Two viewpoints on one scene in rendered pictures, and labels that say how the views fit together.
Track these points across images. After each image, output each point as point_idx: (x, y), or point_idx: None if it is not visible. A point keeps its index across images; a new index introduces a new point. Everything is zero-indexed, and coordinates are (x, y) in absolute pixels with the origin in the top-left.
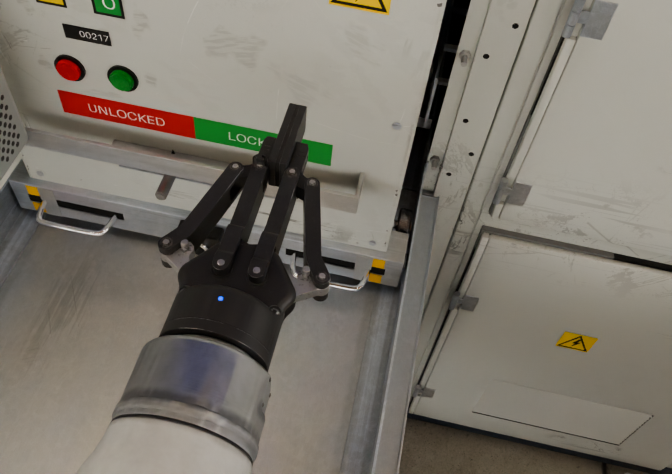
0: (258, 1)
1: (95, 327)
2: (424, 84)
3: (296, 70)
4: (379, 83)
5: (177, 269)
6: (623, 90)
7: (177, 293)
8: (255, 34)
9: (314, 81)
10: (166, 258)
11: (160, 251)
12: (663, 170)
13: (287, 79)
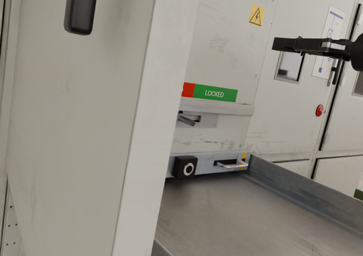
0: (230, 21)
1: (183, 216)
2: (264, 55)
3: (234, 53)
4: (254, 56)
5: (337, 45)
6: (262, 84)
7: (354, 41)
8: (226, 36)
9: (238, 58)
10: (331, 44)
11: (330, 40)
12: (270, 114)
13: (231, 57)
